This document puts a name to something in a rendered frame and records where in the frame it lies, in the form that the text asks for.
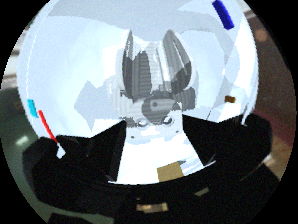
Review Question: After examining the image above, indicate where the red flat bar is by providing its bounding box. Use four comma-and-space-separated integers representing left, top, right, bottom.
37, 109, 56, 143

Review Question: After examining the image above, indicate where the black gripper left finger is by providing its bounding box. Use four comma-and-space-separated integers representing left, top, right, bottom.
56, 120, 128, 183

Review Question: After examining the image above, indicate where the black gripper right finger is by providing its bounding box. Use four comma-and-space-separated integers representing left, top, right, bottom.
182, 113, 245, 167

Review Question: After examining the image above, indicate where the cyan rectangular block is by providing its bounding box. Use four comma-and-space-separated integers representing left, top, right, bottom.
27, 99, 37, 117

